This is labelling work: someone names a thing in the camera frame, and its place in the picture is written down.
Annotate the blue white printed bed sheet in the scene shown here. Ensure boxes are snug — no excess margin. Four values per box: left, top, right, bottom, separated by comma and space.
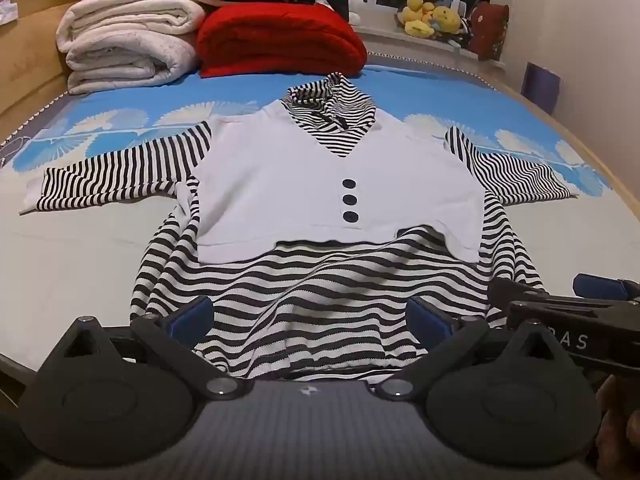
0, 52, 615, 376

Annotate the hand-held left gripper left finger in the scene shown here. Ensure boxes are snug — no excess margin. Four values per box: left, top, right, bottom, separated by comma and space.
49, 296, 251, 401

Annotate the person's right hand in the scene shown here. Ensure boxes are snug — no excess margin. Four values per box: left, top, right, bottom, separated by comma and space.
595, 374, 640, 480

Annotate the red folded blanket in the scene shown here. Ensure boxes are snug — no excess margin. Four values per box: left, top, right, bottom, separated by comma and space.
196, 2, 368, 79

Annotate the purple box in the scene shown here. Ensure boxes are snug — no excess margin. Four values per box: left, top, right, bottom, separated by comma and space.
521, 62, 562, 116

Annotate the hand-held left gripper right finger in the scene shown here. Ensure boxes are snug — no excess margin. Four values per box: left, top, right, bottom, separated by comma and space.
377, 296, 576, 401

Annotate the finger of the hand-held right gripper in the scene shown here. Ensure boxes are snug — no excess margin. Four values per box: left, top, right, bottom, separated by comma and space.
572, 273, 640, 303
487, 277, 576, 313

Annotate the striped and white hooded top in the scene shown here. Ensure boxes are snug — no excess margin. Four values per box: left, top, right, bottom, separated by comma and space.
19, 72, 580, 382

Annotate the white folded quilt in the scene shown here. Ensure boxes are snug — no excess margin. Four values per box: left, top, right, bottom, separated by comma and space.
55, 0, 207, 54
65, 32, 202, 95

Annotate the yellow plush toy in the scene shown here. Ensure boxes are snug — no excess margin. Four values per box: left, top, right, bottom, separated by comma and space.
398, 0, 437, 39
432, 5, 463, 37

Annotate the white window sill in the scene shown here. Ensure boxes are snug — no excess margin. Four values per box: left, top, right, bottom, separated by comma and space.
357, 24, 507, 70

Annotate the wooden bed frame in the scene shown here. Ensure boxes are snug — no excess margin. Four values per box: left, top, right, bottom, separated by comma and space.
0, 0, 97, 128

